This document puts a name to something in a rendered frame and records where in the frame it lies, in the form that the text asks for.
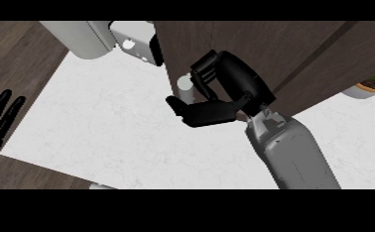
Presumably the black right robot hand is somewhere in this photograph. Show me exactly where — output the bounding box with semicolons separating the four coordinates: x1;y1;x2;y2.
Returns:
165;49;280;129

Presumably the dark brown wooden cabinet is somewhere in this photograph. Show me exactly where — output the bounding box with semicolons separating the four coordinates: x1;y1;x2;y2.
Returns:
269;20;375;118

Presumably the white and black appliance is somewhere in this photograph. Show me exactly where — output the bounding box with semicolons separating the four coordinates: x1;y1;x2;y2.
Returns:
108;20;166;67

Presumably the dark brown cabinet door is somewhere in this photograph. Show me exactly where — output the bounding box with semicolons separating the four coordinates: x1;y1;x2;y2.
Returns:
153;20;359;111

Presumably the pale water bottle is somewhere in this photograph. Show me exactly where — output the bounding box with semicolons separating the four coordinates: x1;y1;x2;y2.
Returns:
176;72;199;107

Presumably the white pot with plant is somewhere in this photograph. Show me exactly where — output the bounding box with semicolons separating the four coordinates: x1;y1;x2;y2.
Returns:
340;76;375;100

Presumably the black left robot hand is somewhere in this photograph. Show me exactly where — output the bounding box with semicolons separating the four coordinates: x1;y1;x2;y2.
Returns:
0;88;29;152

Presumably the grey rounded appliance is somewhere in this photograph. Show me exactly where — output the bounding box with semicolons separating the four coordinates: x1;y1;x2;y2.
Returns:
41;20;119;60

